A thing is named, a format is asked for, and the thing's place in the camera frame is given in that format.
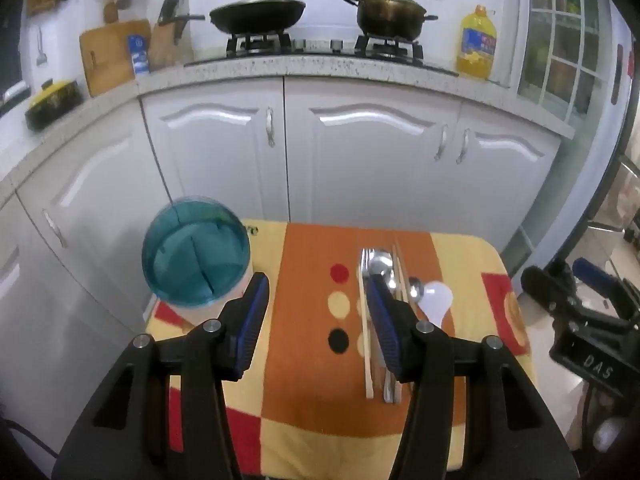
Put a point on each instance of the steel fork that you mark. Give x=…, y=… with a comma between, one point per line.
x=367, y=260

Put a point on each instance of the bronze stock pot with lid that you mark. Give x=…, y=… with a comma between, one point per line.
x=390, y=15

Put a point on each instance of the black wok with lid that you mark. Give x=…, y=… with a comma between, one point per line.
x=257, y=15

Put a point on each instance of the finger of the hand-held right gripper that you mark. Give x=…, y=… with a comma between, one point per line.
x=547, y=292
x=597, y=277

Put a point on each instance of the small steel spoon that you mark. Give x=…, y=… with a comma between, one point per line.
x=416, y=287

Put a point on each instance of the wooden wall rack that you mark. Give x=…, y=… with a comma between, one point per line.
x=39, y=1

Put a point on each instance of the white plastic spoon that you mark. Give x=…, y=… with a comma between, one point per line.
x=435, y=305

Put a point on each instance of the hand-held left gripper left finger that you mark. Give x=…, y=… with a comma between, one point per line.
x=254, y=310

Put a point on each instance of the yellow cooking oil bottle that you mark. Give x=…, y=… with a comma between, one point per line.
x=477, y=47

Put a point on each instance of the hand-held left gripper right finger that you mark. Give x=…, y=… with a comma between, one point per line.
x=381, y=315

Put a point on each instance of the speckled stone countertop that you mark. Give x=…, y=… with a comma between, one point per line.
x=160, y=78

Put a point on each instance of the black casserole yellow lid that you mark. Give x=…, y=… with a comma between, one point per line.
x=52, y=105

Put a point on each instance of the blue white carton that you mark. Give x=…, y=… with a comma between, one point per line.
x=139, y=57

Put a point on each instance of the person's right hand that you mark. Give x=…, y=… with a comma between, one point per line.
x=608, y=434

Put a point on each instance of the white framed glass door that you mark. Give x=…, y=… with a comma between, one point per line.
x=565, y=45

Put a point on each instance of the wooden knife block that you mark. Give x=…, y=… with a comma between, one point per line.
x=165, y=50

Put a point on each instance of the black gas stove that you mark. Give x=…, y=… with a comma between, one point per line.
x=320, y=55

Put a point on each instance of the orange yellow checkered cloth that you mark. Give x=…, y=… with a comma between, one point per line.
x=305, y=360

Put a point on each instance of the wooden cutting board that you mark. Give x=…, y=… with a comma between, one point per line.
x=107, y=57

